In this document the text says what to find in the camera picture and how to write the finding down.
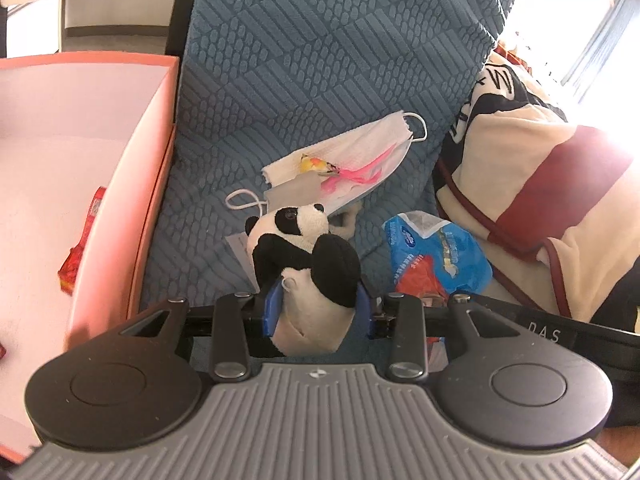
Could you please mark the blue surgical face mask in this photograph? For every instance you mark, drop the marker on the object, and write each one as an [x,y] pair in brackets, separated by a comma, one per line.
[351,149]

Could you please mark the blue textured sofa cover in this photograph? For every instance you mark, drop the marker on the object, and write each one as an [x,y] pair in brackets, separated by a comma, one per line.
[262,78]

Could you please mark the pink yellow candy wrapper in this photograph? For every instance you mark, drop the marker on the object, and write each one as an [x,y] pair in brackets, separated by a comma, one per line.
[332,176]

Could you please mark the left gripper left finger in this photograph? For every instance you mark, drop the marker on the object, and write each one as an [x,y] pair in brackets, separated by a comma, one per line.
[266,309]

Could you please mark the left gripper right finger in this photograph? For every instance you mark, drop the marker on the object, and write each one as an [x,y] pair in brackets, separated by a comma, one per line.
[377,319]

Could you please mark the blue red snack bag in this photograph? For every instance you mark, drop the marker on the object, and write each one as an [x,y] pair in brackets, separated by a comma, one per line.
[432,258]

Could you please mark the cream red black blanket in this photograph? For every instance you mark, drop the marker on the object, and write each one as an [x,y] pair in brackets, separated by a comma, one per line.
[553,204]

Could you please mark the orange storage box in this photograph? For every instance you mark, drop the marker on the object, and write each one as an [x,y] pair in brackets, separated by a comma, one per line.
[70,123]

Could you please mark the red cartoon snack wrapper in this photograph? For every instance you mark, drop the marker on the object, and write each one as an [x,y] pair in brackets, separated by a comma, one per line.
[67,273]

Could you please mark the clear printed plastic bag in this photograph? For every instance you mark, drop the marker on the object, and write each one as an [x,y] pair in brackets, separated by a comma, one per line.
[238,245]

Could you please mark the panda plush toy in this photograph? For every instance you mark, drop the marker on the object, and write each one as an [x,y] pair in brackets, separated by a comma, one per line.
[320,272]

